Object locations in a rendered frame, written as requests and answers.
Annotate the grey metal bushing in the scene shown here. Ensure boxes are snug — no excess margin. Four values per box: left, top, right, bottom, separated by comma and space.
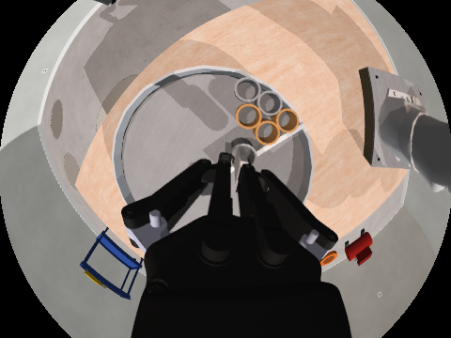
231, 137, 257, 167
234, 77, 261, 102
254, 90, 283, 115

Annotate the bronze bushing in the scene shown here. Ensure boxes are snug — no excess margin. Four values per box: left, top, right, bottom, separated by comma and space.
253, 118, 280, 146
236, 103, 262, 130
271, 108, 299, 133

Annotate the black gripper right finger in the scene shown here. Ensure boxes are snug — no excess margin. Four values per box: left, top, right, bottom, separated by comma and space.
234, 146, 338, 265

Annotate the grey round turning table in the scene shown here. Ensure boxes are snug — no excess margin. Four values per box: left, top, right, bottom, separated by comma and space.
112, 65, 315, 205

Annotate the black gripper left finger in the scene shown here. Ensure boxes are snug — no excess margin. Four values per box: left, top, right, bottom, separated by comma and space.
121, 142, 234, 262

